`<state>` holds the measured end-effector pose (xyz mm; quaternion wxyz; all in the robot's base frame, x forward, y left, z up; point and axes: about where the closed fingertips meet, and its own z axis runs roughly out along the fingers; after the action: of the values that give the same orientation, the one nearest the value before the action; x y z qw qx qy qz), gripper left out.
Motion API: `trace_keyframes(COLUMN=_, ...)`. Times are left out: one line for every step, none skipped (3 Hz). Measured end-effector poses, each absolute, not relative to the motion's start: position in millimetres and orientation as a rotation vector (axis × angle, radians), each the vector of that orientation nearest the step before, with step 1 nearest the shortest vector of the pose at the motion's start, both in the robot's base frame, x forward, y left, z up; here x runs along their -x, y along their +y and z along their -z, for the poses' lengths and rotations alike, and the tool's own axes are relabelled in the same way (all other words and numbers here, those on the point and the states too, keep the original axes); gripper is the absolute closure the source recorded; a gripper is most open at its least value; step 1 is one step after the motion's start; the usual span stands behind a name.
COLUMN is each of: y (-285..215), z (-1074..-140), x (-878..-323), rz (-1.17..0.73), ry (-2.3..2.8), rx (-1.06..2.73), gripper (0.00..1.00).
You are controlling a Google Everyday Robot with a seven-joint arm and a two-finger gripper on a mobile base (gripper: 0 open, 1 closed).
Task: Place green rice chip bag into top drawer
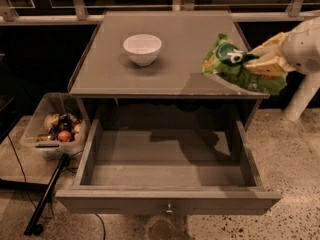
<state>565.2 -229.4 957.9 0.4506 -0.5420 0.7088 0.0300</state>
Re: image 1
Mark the black pole on floor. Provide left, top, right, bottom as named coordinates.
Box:
left=24, top=153, right=68, bottom=236

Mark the metal drawer knob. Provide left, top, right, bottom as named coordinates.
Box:
left=164, top=203, right=174, bottom=216

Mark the metal window railing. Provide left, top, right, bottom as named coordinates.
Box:
left=0, top=0, right=320, bottom=25

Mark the clear plastic storage bin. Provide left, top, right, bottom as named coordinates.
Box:
left=20, top=93, right=87, bottom=159

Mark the white diagonal support post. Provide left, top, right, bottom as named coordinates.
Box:
left=284, top=73, right=320, bottom=121

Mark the black floor cable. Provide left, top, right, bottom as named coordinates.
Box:
left=6, top=133, right=107, bottom=240

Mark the white ceramic bowl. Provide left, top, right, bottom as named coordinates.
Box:
left=123, top=34, right=162, bottom=66

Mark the green rice chip bag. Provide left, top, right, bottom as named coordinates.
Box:
left=201, top=33, right=287, bottom=95

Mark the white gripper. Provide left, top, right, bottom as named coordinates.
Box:
left=244, top=32, right=296, bottom=76

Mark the open grey top drawer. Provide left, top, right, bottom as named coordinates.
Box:
left=56, top=119, right=281, bottom=215

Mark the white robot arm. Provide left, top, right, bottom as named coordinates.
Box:
left=244, top=17, right=320, bottom=76

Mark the grey cabinet with top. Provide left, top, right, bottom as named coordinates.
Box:
left=67, top=10, right=274, bottom=132

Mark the red apple in bin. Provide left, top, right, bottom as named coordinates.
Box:
left=58, top=131, right=72, bottom=142

